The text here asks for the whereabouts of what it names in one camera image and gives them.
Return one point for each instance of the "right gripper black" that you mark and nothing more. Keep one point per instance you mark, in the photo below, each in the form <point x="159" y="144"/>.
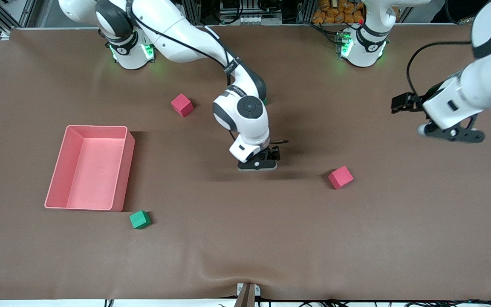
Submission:
<point x="273" y="153"/>

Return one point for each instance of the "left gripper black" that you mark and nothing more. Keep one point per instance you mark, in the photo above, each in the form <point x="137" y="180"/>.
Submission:
<point x="418" y="102"/>

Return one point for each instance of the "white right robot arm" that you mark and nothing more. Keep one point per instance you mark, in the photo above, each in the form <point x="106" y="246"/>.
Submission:
<point x="173" y="30"/>

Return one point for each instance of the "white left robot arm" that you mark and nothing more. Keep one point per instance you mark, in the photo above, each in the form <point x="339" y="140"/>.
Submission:
<point x="484" y="81"/>

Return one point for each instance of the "pink foam cube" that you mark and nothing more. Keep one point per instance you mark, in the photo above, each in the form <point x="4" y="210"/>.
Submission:
<point x="182" y="105"/>
<point x="340" y="177"/>

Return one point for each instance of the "brown table cover mat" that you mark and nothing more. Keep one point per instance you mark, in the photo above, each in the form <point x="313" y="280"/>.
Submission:
<point x="271" y="238"/>

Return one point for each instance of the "white power strip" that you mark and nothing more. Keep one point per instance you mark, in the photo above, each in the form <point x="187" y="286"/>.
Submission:
<point x="254" y="19"/>

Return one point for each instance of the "pink plastic bin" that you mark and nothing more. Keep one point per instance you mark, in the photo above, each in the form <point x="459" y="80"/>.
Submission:
<point x="92" y="170"/>

